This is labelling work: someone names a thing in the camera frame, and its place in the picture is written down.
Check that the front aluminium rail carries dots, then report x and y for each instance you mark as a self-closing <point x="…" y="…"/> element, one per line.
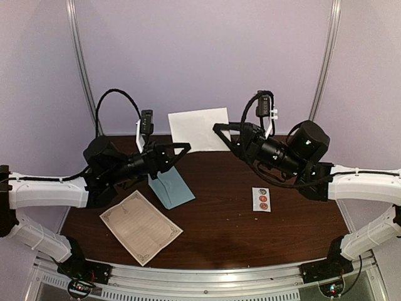
<point x="276" y="282"/>

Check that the right aluminium frame post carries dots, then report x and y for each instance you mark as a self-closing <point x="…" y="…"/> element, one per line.
<point x="331" y="38"/>

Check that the sticker sheet with three seals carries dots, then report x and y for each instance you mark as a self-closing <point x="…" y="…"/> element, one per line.
<point x="261" y="199"/>

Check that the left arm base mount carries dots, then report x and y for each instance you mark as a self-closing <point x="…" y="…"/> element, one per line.
<point x="84" y="276"/>

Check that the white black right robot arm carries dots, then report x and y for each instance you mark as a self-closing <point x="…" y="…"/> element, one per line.
<point x="296" y="164"/>

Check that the aluminium frame post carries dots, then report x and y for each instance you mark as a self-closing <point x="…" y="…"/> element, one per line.
<point x="331" y="38"/>
<point x="80" y="61"/>

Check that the beige ornate letter paper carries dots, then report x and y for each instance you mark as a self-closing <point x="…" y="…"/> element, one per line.
<point x="196" y="128"/>

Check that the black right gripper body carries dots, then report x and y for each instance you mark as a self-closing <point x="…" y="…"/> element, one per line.
<point x="251" y="151"/>

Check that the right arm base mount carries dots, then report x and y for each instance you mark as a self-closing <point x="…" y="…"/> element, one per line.
<point x="328" y="274"/>

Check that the light blue envelope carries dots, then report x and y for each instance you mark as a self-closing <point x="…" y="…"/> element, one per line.
<point x="171" y="189"/>

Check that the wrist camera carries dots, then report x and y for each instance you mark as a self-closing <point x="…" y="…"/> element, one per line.
<point x="145" y="128"/>
<point x="267" y="113"/>

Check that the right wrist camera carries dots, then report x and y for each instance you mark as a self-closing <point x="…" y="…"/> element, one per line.
<point x="267" y="113"/>

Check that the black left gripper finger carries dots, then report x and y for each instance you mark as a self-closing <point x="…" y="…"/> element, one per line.
<point x="173" y="148"/>
<point x="163" y="163"/>

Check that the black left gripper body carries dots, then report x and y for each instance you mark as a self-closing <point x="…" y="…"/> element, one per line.
<point x="151" y="162"/>

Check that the left aluminium frame post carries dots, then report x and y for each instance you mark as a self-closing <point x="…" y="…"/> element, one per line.
<point x="80" y="61"/>

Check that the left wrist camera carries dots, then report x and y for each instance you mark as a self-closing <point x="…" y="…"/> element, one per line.
<point x="145" y="128"/>

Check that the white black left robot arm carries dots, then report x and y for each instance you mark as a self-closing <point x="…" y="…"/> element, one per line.
<point x="94" y="187"/>

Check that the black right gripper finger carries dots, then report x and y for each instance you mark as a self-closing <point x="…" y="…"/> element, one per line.
<point x="219" y="128"/>
<point x="233" y="145"/>

